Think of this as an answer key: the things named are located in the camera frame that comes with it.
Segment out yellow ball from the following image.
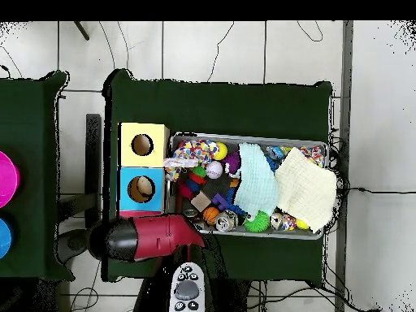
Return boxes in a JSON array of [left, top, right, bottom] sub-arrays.
[[214, 141, 229, 161]]

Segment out shallow silver mesh bin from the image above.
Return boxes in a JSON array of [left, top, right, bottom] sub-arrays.
[[163, 131, 330, 241]]

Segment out grey round floor base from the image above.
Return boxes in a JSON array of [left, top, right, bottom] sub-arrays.
[[55, 227, 93, 265]]

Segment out mint waffle cloth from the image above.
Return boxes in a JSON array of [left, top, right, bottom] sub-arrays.
[[233, 142, 280, 218]]

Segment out plain wooden cube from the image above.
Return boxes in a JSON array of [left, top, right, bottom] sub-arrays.
[[190, 190, 213, 213]]

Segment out crushed silver can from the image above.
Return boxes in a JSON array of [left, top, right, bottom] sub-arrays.
[[214, 210, 239, 232]]

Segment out black stand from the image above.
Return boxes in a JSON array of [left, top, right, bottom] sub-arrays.
[[57, 113, 102, 230]]

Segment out wooden box with three holes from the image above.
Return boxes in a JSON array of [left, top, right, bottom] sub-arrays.
[[115, 121, 171, 219]]

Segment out purple spiky toy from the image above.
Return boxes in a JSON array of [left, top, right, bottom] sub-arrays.
[[223, 150, 242, 175]]

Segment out green spiky ball with eyes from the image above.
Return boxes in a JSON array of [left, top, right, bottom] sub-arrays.
[[243, 210, 271, 233]]

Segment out pink round bowl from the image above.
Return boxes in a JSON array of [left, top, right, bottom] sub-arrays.
[[0, 149, 21, 210]]

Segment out cream waffle cloth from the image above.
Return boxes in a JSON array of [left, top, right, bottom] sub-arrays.
[[274, 146, 339, 232]]

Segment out small orange basketball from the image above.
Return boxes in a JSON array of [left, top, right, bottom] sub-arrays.
[[202, 206, 221, 226]]

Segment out white baseball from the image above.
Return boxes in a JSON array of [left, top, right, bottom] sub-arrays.
[[205, 161, 224, 180]]

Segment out beige rounded object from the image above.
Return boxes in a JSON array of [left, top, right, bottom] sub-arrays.
[[136, 176, 154, 198]]

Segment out black floor cable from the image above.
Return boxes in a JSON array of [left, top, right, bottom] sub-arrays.
[[337, 186, 416, 196]]

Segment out dark green table cloth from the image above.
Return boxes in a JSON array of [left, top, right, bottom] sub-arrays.
[[0, 70, 76, 281], [101, 67, 333, 283]]

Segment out blue round bowl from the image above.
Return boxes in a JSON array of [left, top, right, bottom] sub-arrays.
[[0, 217, 15, 260]]

